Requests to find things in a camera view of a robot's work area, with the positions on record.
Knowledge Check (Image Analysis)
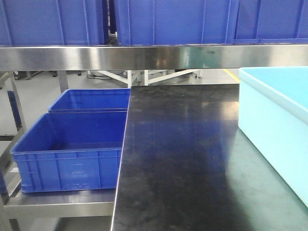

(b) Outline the light blue plastic tub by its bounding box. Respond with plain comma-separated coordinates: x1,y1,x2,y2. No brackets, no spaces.
238,66,308,205

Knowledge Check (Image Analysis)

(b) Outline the stainless steel shelf beam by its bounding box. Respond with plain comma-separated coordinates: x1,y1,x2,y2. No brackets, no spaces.
0,44,308,71

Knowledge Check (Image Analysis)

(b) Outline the blue plastic crate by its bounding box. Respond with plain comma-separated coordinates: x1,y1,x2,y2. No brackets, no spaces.
11,111,127,193
48,88,130,113

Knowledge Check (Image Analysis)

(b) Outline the upper right blue crate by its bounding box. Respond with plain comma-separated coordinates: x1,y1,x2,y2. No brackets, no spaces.
234,0,308,44

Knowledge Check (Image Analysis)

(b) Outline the near blue plastic crate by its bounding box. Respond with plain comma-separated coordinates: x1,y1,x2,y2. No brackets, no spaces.
11,111,127,193

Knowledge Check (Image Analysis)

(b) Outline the upper left blue crate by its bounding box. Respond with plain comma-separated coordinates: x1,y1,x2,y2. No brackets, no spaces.
0,0,108,46

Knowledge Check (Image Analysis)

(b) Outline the upper middle blue crate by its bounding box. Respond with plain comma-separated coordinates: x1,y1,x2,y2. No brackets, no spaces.
115,0,240,46

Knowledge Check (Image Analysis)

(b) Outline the far blue plastic crate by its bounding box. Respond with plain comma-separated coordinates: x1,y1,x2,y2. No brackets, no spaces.
48,88,130,113

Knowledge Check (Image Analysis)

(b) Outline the white metal table frame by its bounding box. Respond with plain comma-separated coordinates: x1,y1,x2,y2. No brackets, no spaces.
94,69,201,88

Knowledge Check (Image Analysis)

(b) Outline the stainless steel lower shelf frame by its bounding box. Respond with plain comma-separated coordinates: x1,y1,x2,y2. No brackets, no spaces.
0,71,116,231

